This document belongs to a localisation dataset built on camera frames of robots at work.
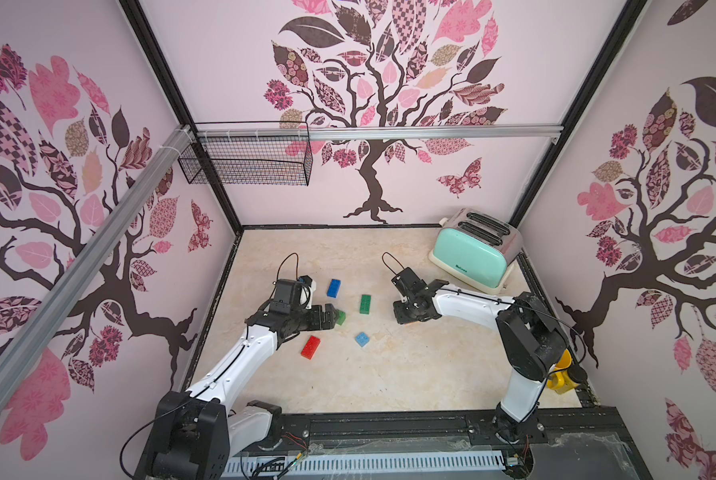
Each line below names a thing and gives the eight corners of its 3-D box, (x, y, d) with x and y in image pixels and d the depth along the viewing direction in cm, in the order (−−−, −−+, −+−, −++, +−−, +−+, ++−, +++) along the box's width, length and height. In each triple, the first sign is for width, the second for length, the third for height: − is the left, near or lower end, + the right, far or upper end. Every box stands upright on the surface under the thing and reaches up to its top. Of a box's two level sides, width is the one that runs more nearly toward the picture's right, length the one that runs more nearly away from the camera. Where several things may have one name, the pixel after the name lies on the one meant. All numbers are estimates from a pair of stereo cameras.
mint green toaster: (423, 275, 107) (432, 242, 93) (437, 237, 120) (447, 202, 106) (498, 300, 101) (519, 268, 87) (504, 256, 113) (524, 222, 99)
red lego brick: (300, 355, 89) (299, 352, 87) (310, 337, 93) (309, 334, 91) (311, 360, 88) (310, 357, 86) (321, 341, 92) (320, 338, 90)
